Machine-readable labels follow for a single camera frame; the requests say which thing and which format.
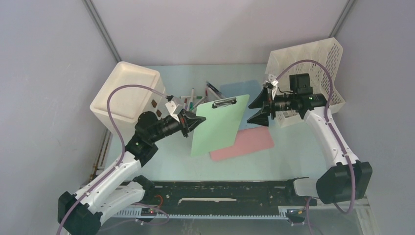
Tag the green clipboard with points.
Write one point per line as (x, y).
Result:
(223, 118)

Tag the white perforated file organizer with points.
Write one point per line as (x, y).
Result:
(327, 52)

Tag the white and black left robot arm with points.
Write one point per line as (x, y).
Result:
(84, 212)

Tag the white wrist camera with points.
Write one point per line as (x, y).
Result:
(174, 106)
(271, 83)

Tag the white marker green tip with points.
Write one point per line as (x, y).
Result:
(194, 107)

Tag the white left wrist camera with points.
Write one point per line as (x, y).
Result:
(174, 106)

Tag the white chalk stick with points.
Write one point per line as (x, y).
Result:
(214, 93)

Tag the blue clipboard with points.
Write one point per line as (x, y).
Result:
(251, 88)

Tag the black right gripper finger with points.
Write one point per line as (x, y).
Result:
(261, 101)
(260, 118)

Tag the white drawer cabinet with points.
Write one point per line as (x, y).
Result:
(127, 104)

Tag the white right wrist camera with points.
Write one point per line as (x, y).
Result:
(271, 83)

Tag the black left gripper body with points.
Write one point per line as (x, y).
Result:
(182, 120)

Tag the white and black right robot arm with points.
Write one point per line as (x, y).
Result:
(346, 178)

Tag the pink clipboard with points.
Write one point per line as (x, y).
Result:
(247, 141)

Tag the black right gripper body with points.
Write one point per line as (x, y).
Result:
(280, 103)

